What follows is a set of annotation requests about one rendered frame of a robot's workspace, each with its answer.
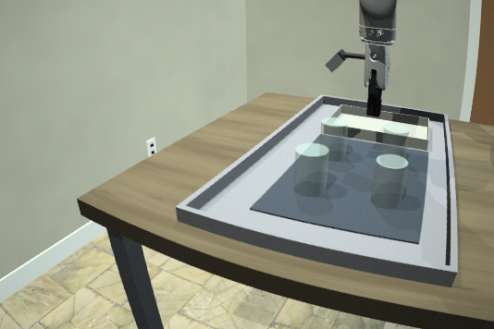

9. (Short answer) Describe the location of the clear glass jar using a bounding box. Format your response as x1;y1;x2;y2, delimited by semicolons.
380;124;410;158
320;117;348;162
293;143;329;197
370;154;408;210

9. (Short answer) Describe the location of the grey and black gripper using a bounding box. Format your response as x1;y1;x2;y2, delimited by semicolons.
361;37;394;117

